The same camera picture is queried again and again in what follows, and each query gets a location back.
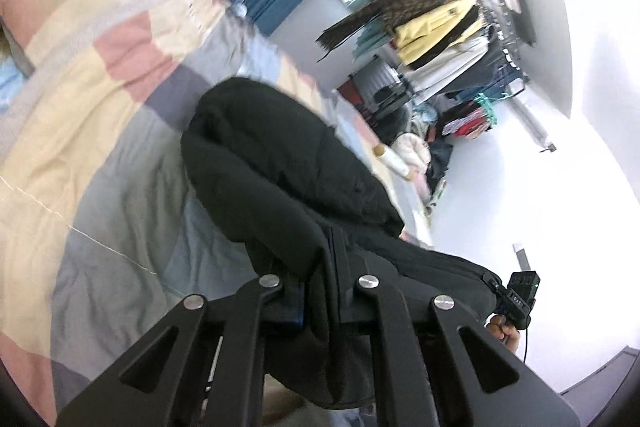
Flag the dark plaid scarf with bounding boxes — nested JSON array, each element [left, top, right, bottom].
[[316, 0, 449, 54]]

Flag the cream plush cushion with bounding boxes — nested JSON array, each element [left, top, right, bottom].
[[392, 133, 432, 173]]

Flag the teal sock hanger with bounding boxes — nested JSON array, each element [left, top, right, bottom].
[[473, 93, 510, 127]]

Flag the black puffy jacket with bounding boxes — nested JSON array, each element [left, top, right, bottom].
[[181, 78, 497, 410]]

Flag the grey ribbed suitcase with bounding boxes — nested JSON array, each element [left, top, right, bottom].
[[350, 55, 411, 127]]

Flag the yellow fleece hoodie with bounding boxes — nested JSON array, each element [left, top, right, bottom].
[[394, 0, 480, 66]]

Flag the right hand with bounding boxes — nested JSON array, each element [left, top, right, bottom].
[[485, 315, 521, 355]]

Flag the patchwork pastel bed quilt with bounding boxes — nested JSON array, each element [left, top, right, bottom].
[[1, 0, 431, 424]]

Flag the white hanging sweatshirt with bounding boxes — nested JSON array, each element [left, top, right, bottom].
[[402, 34, 489, 96]]

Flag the white cylindrical bolster pillow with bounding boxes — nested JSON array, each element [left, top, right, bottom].
[[372, 143, 416, 181]]

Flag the teal hanging garment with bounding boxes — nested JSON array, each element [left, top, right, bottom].
[[352, 17, 393, 60]]

